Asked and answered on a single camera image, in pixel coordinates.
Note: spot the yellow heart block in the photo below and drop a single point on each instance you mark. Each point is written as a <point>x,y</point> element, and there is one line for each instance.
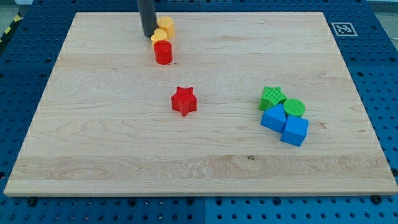
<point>158,35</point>

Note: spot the red star block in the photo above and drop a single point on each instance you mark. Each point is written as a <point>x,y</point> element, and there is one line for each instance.
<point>184,101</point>

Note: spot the red cylinder block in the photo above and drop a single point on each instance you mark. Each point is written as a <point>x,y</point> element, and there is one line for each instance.
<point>163,52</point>

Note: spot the green star block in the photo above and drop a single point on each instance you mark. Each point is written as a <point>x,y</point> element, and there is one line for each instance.
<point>271,96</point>

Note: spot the blue triangle block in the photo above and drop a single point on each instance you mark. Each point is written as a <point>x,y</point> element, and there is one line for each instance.
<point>274,118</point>

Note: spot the green cylinder block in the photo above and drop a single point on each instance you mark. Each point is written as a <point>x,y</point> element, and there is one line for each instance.
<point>294,107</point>

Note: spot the wooden board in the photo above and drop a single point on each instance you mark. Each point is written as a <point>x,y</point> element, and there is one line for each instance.
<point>105,127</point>

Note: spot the yellow hexagon block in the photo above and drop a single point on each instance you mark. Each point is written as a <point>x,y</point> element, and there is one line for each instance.
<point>166,23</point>

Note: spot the blue cube block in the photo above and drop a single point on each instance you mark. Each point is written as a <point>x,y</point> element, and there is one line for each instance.
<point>295,130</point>

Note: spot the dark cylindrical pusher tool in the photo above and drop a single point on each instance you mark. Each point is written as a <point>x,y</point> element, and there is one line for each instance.
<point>148,16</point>

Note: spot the white fiducial marker tag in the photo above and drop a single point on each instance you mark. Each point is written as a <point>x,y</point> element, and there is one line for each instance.
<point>344,29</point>

